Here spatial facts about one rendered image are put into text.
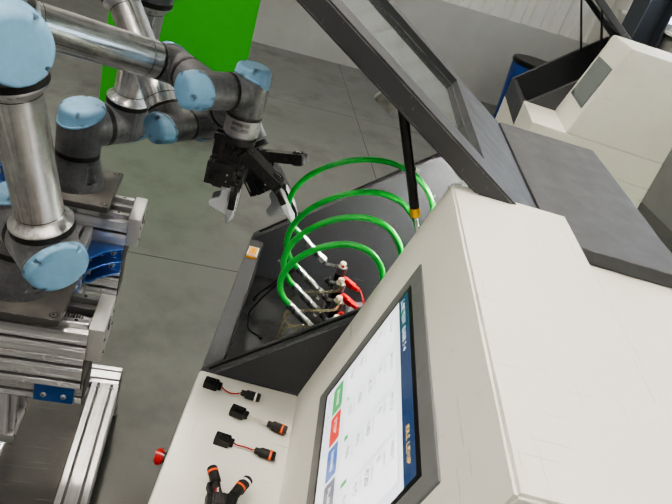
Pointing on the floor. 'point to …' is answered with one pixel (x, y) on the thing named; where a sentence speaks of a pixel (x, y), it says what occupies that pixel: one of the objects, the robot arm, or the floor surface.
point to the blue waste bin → (518, 72)
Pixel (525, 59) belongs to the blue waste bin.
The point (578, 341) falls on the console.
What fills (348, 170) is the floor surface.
